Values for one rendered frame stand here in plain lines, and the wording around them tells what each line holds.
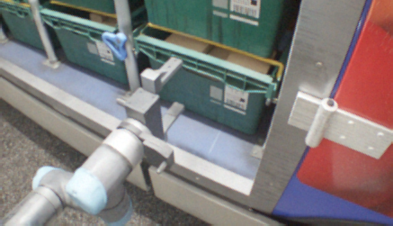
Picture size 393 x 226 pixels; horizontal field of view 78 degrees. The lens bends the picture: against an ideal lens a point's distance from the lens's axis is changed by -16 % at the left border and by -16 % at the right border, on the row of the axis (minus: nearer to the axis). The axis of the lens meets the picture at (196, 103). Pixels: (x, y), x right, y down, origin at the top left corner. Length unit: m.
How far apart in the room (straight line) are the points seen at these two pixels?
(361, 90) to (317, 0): 0.14
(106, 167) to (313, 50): 0.37
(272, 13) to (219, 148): 0.41
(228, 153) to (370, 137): 0.45
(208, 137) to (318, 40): 0.53
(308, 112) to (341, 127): 0.06
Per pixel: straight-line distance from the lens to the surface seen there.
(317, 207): 0.71
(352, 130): 0.47
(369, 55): 0.39
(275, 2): 0.57
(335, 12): 0.38
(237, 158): 0.81
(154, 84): 0.52
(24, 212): 0.57
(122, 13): 0.76
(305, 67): 0.42
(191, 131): 0.85
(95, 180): 0.48
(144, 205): 1.46
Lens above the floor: 1.31
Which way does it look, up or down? 46 degrees down
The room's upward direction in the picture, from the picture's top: straight up
